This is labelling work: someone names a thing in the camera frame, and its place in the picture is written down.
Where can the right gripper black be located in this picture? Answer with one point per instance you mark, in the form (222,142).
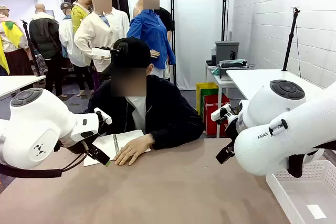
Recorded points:
(233,130)

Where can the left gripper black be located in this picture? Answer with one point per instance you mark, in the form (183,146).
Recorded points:
(76,147)

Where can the white spiral notebook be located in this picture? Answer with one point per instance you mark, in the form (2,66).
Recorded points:
(126,136)

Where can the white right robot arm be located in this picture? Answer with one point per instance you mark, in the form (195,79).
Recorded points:
(283,129)

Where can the person's left forearm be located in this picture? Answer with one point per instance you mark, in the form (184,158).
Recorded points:
(178,136)

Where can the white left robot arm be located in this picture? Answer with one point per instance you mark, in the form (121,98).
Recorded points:
(34,119)

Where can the person's left hand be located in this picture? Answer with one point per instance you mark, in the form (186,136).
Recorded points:
(134,150)

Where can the white perforated plastic basket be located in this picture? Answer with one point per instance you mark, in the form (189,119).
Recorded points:
(278,190)

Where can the yellow-green bag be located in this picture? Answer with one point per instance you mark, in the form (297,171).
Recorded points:
(206,89)

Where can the person in black jacket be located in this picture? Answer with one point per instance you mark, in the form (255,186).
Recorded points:
(168,111)

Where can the small white side table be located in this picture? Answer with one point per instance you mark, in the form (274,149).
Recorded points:
(222,81)

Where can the large white table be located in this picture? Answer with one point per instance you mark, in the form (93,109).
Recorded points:
(15,82)
(252,79)

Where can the green cloth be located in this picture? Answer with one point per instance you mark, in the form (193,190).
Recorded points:
(215,71)

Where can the grey bin with tools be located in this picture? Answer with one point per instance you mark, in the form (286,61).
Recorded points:
(233,64)

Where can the black flat tray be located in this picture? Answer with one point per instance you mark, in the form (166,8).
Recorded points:
(210,63)

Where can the black spray bottle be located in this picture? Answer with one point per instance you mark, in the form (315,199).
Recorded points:
(232,55)

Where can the black baseball cap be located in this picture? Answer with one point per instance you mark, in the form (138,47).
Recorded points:
(134,53)

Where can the white label in basket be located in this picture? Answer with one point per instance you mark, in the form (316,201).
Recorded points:
(316,211)

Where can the mannequin grey cap white shirt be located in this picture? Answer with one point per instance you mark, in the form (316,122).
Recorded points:
(68,43)

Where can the mannequin in cream shirt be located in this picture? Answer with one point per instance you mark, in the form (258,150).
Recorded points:
(99,32)

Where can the mannequin in dark puffer jacket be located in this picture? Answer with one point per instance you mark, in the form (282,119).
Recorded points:
(43,37)

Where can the mannequin in blue shirt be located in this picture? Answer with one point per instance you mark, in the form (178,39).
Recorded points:
(149,32)

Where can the white backdrop sheet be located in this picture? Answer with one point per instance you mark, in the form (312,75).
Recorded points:
(197,24)

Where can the mannequin in yellow jacket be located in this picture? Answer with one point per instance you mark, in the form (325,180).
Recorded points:
(77,16)

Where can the mannequin with yellow scarf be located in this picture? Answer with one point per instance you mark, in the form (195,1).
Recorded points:
(13,35)

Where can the mannequin in black shirt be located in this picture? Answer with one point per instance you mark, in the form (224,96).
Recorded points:
(166,18)

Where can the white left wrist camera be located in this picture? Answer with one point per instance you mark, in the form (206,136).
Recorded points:
(105,117)

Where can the white head-mounted camera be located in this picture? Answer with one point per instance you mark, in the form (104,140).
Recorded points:
(102,52)

